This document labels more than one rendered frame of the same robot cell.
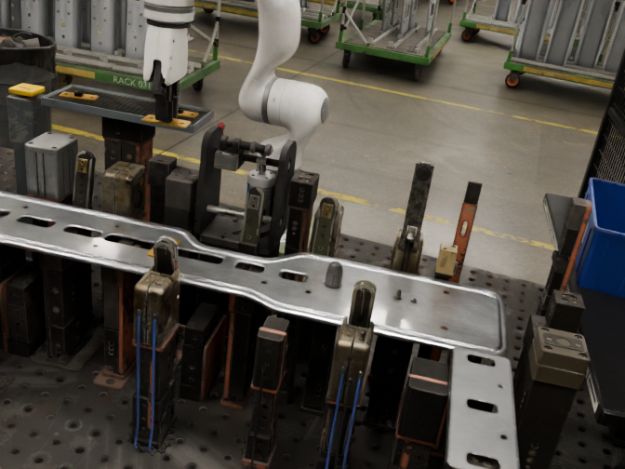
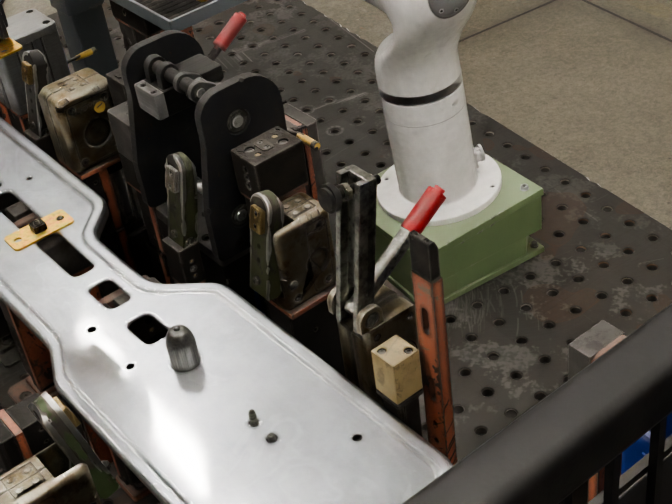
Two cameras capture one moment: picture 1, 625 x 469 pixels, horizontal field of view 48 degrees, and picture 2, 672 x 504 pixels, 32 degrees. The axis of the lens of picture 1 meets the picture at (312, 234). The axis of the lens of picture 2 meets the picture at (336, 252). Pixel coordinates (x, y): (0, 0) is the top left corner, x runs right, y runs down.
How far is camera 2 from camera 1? 109 cm
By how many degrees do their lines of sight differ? 42
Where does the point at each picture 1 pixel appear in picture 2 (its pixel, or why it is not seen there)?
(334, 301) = (143, 397)
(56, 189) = (14, 101)
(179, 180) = (120, 117)
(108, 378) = (27, 389)
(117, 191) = (53, 120)
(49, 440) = not seen: outside the picture
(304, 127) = (402, 26)
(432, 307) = (286, 461)
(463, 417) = not seen: outside the picture
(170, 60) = not seen: outside the picture
